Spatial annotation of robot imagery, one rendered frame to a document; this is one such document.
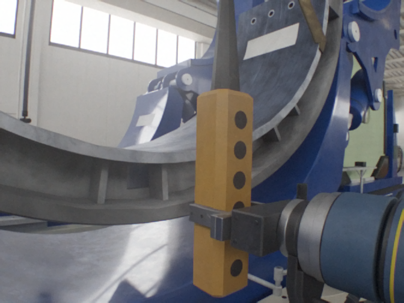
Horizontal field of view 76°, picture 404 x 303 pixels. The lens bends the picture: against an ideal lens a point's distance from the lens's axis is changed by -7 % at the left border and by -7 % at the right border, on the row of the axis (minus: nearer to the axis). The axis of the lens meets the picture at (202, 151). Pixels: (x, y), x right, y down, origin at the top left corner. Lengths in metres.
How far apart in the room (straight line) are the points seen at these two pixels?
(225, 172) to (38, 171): 0.59
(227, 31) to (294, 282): 0.37
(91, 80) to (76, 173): 9.50
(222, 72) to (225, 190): 0.18
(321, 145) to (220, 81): 1.14
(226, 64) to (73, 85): 9.75
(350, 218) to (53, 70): 9.97
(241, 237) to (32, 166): 0.65
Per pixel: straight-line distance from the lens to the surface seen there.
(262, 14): 2.02
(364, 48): 2.36
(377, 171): 6.68
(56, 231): 2.54
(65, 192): 0.89
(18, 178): 0.87
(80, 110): 10.07
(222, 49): 0.46
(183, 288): 0.95
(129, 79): 10.91
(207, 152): 0.42
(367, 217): 0.30
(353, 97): 2.33
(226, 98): 0.42
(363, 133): 5.97
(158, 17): 11.45
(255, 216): 0.33
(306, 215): 0.32
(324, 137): 1.56
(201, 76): 3.44
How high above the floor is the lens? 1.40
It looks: level
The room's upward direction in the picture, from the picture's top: 1 degrees clockwise
